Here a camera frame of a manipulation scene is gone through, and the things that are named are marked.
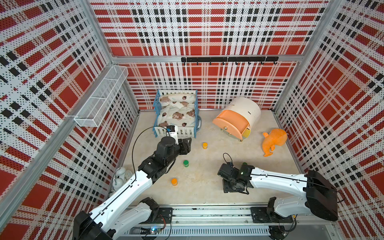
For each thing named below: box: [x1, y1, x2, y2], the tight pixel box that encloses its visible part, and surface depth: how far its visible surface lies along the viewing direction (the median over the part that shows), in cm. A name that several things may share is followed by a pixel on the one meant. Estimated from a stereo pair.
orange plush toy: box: [262, 128, 288, 157], surface depth 98 cm
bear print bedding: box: [157, 93, 196, 128], surface depth 109 cm
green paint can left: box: [183, 160, 190, 168], surface depth 92 cm
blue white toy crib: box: [153, 89, 202, 139], surface depth 109 cm
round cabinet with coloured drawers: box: [212, 97, 261, 142], surface depth 91 cm
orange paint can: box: [171, 178, 178, 186], surface depth 85 cm
